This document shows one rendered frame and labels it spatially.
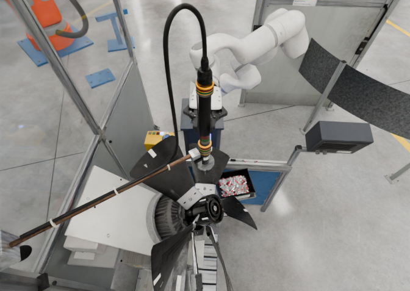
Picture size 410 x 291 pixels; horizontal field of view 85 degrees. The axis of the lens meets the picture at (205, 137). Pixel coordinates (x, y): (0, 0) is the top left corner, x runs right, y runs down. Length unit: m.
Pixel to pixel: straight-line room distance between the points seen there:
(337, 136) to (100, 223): 1.14
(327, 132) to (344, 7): 1.55
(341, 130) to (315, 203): 1.30
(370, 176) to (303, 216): 0.91
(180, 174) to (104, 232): 0.34
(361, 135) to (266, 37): 0.76
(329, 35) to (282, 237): 1.98
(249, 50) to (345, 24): 1.94
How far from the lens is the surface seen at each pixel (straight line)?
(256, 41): 0.86
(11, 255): 0.79
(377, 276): 2.56
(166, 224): 1.03
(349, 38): 2.82
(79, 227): 0.93
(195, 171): 1.08
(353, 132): 1.37
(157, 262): 0.77
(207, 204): 0.93
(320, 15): 2.59
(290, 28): 0.93
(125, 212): 1.02
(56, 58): 1.27
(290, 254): 2.29
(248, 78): 1.37
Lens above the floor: 2.14
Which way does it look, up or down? 53 degrees down
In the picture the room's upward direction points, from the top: straight up
